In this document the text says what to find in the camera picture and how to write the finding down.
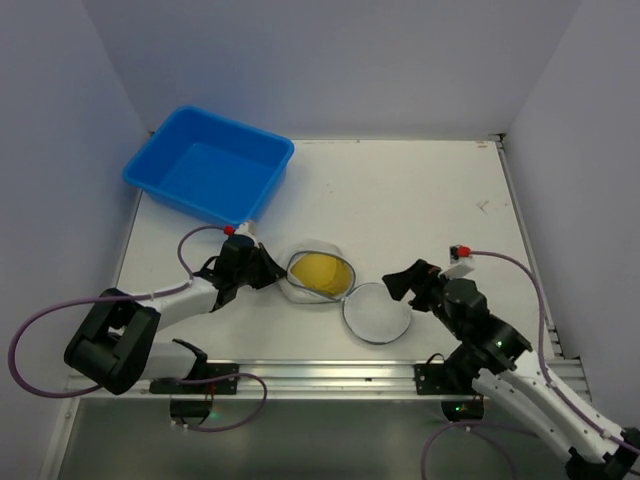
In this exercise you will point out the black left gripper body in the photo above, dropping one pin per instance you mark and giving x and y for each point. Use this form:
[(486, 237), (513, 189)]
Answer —
[(255, 265)]

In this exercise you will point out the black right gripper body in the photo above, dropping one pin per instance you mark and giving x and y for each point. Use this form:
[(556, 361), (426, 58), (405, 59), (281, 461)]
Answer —
[(420, 284)]

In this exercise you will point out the white mesh laundry bag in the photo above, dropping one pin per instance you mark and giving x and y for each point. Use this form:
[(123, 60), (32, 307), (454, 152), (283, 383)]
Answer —
[(367, 309)]

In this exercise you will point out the yellow bra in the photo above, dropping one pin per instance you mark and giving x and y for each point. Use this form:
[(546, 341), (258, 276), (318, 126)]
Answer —
[(322, 273)]

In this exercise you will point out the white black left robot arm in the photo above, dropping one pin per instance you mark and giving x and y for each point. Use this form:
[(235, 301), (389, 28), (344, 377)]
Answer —
[(115, 345)]

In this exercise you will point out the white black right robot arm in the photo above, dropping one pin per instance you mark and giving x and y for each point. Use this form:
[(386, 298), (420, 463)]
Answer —
[(496, 361)]

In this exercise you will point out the blue plastic bin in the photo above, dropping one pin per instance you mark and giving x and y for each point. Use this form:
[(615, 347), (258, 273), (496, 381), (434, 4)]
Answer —
[(210, 167)]

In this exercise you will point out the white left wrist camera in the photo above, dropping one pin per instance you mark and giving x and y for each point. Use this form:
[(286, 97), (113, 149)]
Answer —
[(247, 229)]

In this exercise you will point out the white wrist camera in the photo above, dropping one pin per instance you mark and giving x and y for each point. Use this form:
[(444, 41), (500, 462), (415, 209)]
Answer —
[(461, 262), (247, 229)]

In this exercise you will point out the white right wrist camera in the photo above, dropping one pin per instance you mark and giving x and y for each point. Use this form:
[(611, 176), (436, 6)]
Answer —
[(461, 262)]

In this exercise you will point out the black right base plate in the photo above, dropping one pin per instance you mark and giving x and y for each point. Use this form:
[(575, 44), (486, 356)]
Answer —
[(453, 376)]

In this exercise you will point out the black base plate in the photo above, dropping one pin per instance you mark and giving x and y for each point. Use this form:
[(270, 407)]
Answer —
[(180, 368), (453, 376)]

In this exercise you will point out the aluminium mounting rail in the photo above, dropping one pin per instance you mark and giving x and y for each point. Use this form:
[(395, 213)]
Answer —
[(322, 379)]

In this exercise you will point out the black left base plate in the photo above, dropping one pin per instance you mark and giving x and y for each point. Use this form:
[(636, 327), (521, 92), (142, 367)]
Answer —
[(180, 368)]

